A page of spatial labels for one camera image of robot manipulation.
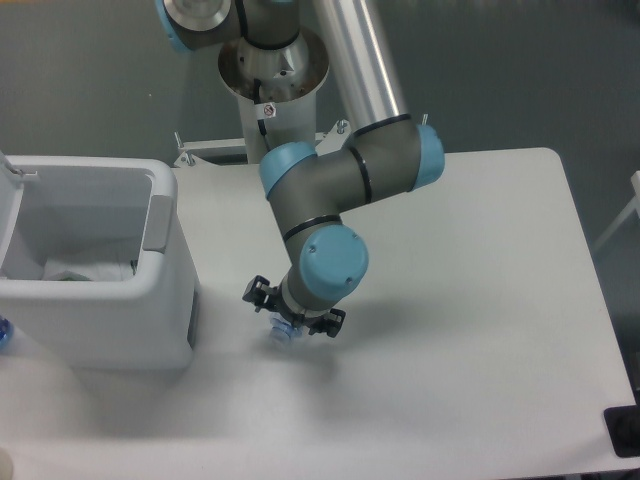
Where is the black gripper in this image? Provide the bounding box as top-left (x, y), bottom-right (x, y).
top-left (242, 275), bottom-right (346, 338)

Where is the clear crushed plastic bottle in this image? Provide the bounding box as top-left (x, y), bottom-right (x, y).
top-left (269, 313), bottom-right (304, 345)

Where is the white plastic bag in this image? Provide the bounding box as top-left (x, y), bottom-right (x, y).
top-left (42, 257), bottom-right (135, 282)

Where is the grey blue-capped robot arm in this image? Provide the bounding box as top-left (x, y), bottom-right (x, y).
top-left (156, 1), bottom-right (445, 342)

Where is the white open trash can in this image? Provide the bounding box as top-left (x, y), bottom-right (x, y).
top-left (1, 155), bottom-right (199, 370)

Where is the blue bottle at left edge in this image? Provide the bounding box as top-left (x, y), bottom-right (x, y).
top-left (0, 316), bottom-right (14, 350)

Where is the black clamp at table corner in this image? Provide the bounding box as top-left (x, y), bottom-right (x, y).
top-left (604, 405), bottom-right (639, 458)

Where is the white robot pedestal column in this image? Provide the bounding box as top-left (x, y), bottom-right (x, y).
top-left (237, 93), bottom-right (316, 164)

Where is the white pedestal base frame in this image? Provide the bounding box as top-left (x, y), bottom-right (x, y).
top-left (172, 113), bottom-right (430, 168)

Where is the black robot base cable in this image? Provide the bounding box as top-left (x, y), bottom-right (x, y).
top-left (252, 78), bottom-right (278, 164)

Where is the white frame at right edge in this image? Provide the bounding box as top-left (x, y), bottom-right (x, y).
top-left (594, 171), bottom-right (639, 251)

